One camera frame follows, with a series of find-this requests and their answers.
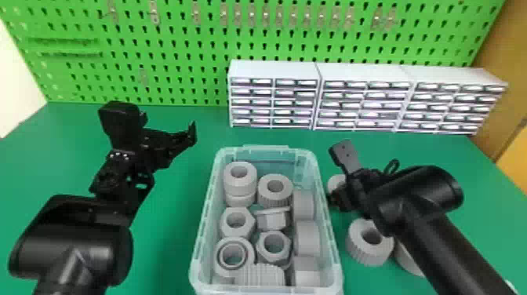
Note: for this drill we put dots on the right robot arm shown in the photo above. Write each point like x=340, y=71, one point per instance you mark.
x=428, y=230

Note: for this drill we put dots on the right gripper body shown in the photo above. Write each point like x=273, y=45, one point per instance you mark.
x=350, y=191

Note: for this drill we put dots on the white panel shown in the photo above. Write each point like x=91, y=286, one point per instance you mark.
x=16, y=90

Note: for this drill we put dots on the clear bin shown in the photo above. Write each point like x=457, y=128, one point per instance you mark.
x=206, y=230

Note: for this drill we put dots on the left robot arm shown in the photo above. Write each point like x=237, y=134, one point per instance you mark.
x=70, y=251

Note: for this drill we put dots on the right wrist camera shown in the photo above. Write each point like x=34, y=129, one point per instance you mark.
x=345, y=155

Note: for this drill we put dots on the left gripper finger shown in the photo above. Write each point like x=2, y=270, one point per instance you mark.
x=181, y=132
x=183, y=147

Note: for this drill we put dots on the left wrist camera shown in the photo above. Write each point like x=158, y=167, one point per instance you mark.
x=120, y=123

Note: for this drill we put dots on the white drawer cabinet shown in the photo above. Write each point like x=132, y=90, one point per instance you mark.
x=362, y=103
x=271, y=99
x=448, y=107

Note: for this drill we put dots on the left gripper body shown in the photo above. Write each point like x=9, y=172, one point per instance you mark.
x=153, y=149

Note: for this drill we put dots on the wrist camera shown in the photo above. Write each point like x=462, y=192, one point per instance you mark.
x=120, y=123
x=345, y=155

